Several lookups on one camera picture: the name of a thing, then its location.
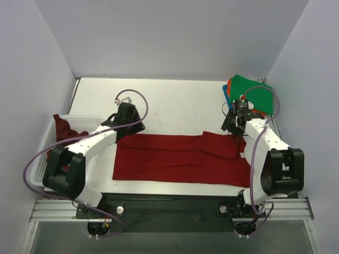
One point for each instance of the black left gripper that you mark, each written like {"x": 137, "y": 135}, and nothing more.
{"x": 133, "y": 121}

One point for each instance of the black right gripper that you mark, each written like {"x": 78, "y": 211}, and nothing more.
{"x": 229, "y": 125}

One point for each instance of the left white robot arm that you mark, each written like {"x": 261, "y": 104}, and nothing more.
{"x": 66, "y": 167}

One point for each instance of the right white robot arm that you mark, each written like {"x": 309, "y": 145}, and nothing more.
{"x": 276, "y": 168}

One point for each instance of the green folded t-shirt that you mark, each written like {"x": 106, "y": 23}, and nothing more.
{"x": 260, "y": 97}

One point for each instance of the blue folded t-shirt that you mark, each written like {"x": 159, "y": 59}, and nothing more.
{"x": 224, "y": 89}

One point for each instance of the orange folded t-shirt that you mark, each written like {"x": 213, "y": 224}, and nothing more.
{"x": 228, "y": 91}

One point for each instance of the white plastic basket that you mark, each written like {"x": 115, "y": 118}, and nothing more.
{"x": 78, "y": 123}

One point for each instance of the dark red t-shirt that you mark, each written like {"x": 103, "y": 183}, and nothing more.
{"x": 64, "y": 131}

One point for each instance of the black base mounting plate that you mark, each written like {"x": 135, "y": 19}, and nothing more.
{"x": 170, "y": 223}

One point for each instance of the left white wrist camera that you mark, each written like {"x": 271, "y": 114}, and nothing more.
{"x": 118, "y": 101}

